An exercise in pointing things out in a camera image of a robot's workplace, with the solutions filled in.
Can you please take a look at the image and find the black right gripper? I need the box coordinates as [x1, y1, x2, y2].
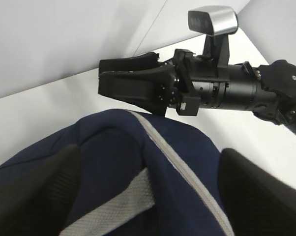
[98, 48, 258, 116]

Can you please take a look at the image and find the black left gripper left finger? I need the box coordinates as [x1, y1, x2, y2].
[0, 145, 81, 236]

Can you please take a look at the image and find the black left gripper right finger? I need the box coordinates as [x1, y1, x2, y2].
[218, 148, 296, 236]

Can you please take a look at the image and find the navy blue lunch bag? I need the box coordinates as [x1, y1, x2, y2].
[0, 110, 234, 236]

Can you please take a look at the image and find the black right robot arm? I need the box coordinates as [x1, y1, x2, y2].
[98, 49, 296, 135]

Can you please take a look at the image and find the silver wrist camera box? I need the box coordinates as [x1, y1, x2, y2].
[188, 5, 238, 67]

